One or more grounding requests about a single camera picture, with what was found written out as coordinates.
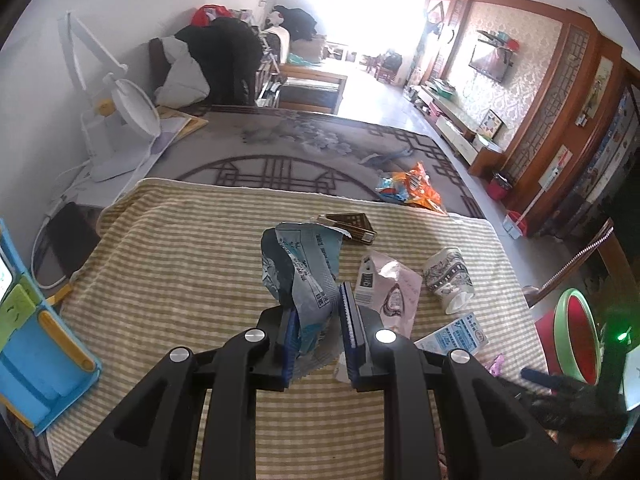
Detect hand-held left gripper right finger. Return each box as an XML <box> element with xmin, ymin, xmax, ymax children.
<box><xmin>339</xmin><ymin>281</ymin><xmax>583</xmax><ymax>480</ymax></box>

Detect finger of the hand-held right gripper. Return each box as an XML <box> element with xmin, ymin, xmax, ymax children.
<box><xmin>517</xmin><ymin>392</ymin><xmax>563</xmax><ymax>428</ymax></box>
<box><xmin>520</xmin><ymin>367</ymin><xmax>576</xmax><ymax>397</ymax></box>

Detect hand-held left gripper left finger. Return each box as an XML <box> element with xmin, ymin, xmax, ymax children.
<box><xmin>57</xmin><ymin>305</ymin><xmax>301</xmax><ymax>480</ymax></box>

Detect red green plastic basin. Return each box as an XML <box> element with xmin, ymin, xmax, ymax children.
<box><xmin>534</xmin><ymin>287</ymin><xmax>604</xmax><ymax>387</ymax></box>

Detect blue grey wrapper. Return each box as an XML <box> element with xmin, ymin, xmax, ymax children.
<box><xmin>260</xmin><ymin>221</ymin><xmax>347</xmax><ymax>378</ymax></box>

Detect white blue leaflet packet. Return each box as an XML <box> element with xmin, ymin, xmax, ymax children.
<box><xmin>414</xmin><ymin>312</ymin><xmax>489</xmax><ymax>357</ymax></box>

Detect patterned paper cup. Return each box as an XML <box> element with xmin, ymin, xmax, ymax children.
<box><xmin>422</xmin><ymin>246</ymin><xmax>474</xmax><ymax>316</ymax></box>

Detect blue snack bag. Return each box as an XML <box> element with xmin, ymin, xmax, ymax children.
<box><xmin>375</xmin><ymin>174</ymin><xmax>407</xmax><ymax>202</ymax></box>

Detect orange snack bag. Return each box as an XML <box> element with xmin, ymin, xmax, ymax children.
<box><xmin>392</xmin><ymin>160</ymin><xmax>447</xmax><ymax>215</ymax></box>

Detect red trash bin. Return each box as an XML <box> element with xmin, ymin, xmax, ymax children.
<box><xmin>487</xmin><ymin>172</ymin><xmax>514</xmax><ymax>204</ymax></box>

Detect pink white packet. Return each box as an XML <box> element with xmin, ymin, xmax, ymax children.
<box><xmin>352</xmin><ymin>252</ymin><xmax>424</xmax><ymax>342</ymax></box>

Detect brown patterned small box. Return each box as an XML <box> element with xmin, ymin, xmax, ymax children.
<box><xmin>316</xmin><ymin>212</ymin><xmax>379</xmax><ymax>246</ymax></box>

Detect yellow striped cloth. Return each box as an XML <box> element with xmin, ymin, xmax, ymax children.
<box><xmin>50</xmin><ymin>177</ymin><xmax>531</xmax><ymax>480</ymax></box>

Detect white mop bucket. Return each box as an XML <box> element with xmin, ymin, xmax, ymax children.
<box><xmin>504</xmin><ymin>210</ymin><xmax>531</xmax><ymax>239</ymax></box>

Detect grey patterned blanket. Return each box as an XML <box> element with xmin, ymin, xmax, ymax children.
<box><xmin>145</xmin><ymin>105</ymin><xmax>488</xmax><ymax>221</ymax></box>

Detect white tv cabinet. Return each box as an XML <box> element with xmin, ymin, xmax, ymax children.
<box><xmin>417</xmin><ymin>85</ymin><xmax>506</xmax><ymax>177</ymax></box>

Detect blue phone stand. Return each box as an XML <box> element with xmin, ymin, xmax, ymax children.
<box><xmin>0</xmin><ymin>217</ymin><xmax>103</xmax><ymax>436</ymax></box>

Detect white paper booklets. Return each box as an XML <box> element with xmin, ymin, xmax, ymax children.
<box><xmin>70</xmin><ymin>115</ymin><xmax>194</xmax><ymax>209</ymax></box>

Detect yellow book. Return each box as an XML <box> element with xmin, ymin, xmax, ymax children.
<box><xmin>155</xmin><ymin>106</ymin><xmax>209</xmax><ymax>137</ymax></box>

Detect wooden coffee table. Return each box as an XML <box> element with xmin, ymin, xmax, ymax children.
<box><xmin>277</xmin><ymin>62</ymin><xmax>349</xmax><ymax>114</ymax></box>

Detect small framed picture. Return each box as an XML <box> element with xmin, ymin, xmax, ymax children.
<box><xmin>482</xmin><ymin>109</ymin><xmax>504</xmax><ymax>139</ymax></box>

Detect metal magazine rack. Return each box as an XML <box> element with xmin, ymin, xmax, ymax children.
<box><xmin>255</xmin><ymin>35</ymin><xmax>289</xmax><ymax>109</ymax></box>

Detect wooden dining set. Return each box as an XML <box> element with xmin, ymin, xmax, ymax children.
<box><xmin>367</xmin><ymin>50</ymin><xmax>404</xmax><ymax>86</ymax></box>

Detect white desk fan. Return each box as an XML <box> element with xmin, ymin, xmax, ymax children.
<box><xmin>81</xmin><ymin>72</ymin><xmax>162</xmax><ymax>182</ymax></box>

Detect smartphone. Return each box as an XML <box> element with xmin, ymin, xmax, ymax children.
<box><xmin>0</xmin><ymin>252</ymin><xmax>14</xmax><ymax>302</ymax></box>

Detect wooden sofa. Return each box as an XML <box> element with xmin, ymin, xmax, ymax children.
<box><xmin>265</xmin><ymin>27</ymin><xmax>327</xmax><ymax>67</ymax></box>

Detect white cloth bag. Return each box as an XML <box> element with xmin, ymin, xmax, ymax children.
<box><xmin>154</xmin><ymin>37</ymin><xmax>212</xmax><ymax>107</ymax></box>

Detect hanging scroll painting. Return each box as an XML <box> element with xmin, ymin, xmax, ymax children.
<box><xmin>582</xmin><ymin>56</ymin><xmax>614</xmax><ymax>117</ymax></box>

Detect black coat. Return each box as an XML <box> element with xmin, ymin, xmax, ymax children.
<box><xmin>175</xmin><ymin>17</ymin><xmax>262</xmax><ymax>107</ymax></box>

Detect television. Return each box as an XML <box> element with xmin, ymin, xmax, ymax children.
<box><xmin>468</xmin><ymin>42</ymin><xmax>511</xmax><ymax>84</ymax></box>

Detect black clothes pile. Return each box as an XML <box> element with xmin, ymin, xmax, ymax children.
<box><xmin>272</xmin><ymin>5</ymin><xmax>319</xmax><ymax>43</ymax></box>

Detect dark wooden chair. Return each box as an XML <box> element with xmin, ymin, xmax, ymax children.
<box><xmin>149</xmin><ymin>39</ymin><xmax>167</xmax><ymax>92</ymax></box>

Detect red bag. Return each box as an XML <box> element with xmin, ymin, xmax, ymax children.
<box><xmin>192</xmin><ymin>5</ymin><xmax>234</xmax><ymax>27</ymax></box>

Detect white desk lamp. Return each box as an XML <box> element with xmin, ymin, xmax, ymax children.
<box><xmin>57</xmin><ymin>12</ymin><xmax>129</xmax><ymax>92</ymax></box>

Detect wooden chair with bead string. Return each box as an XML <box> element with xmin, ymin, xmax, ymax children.
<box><xmin>522</xmin><ymin>217</ymin><xmax>617</xmax><ymax>311</ymax></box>

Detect white cable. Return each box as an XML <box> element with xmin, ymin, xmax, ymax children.
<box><xmin>31</xmin><ymin>167</ymin><xmax>94</xmax><ymax>292</ymax></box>

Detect wall shelf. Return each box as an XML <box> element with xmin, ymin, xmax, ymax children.
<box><xmin>475</xmin><ymin>30</ymin><xmax>521</xmax><ymax>54</ymax></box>

